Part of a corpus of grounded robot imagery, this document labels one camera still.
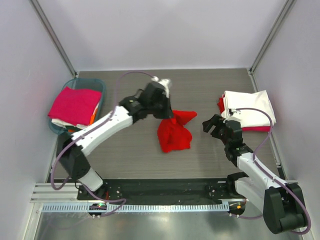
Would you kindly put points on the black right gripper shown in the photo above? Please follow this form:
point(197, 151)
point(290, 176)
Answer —
point(220, 128)

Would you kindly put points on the folded magenta t-shirt in stack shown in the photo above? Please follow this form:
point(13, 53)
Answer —
point(256, 129)

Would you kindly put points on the left aluminium frame post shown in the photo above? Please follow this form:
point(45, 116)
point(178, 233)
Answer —
point(52, 35)

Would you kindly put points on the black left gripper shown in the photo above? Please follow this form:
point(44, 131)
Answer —
point(163, 110)

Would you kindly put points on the orange t-shirt in basket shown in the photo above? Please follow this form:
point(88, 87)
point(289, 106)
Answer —
point(92, 119)

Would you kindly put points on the red t-shirt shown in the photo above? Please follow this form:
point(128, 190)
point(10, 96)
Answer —
point(221, 105)
point(172, 134)

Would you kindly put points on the folded white t-shirt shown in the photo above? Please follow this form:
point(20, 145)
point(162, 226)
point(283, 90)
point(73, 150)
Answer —
point(256, 108)

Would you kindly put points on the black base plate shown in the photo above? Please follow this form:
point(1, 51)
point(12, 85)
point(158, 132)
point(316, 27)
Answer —
point(167, 192)

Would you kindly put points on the slotted cable duct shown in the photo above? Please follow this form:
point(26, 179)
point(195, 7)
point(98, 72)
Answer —
point(102, 208)

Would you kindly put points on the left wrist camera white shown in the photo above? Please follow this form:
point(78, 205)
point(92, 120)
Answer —
point(165, 82)

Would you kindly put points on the folded red t-shirt in stack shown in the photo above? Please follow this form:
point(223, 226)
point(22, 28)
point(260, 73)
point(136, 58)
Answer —
point(221, 105)

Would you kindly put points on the folded pink t-shirt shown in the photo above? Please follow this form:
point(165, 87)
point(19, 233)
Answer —
point(69, 94)

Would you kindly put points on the aluminium frame post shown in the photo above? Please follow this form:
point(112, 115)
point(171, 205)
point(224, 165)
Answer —
point(52, 35)
point(280, 19)

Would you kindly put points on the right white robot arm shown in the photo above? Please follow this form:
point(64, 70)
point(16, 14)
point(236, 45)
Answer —
point(281, 203)

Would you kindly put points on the right aluminium frame post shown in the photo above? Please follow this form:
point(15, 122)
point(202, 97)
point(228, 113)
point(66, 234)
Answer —
point(280, 19)

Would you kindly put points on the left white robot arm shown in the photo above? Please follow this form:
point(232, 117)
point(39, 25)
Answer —
point(77, 147)

